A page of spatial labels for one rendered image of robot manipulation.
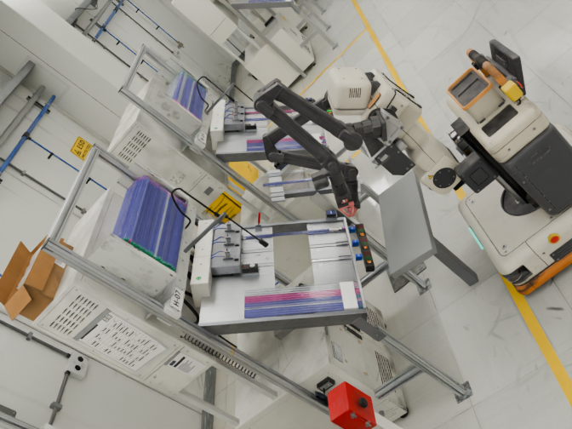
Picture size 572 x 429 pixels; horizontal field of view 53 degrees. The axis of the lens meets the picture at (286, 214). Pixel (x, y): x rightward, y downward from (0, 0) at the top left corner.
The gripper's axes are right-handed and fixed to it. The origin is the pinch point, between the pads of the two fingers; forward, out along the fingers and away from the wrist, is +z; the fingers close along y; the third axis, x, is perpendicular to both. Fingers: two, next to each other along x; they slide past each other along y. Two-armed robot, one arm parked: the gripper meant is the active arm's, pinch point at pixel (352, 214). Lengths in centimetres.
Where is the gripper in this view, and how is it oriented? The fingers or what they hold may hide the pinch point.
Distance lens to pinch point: 286.0
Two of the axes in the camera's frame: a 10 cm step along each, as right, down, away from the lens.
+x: 10.0, -0.9, -0.1
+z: 0.8, 8.1, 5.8
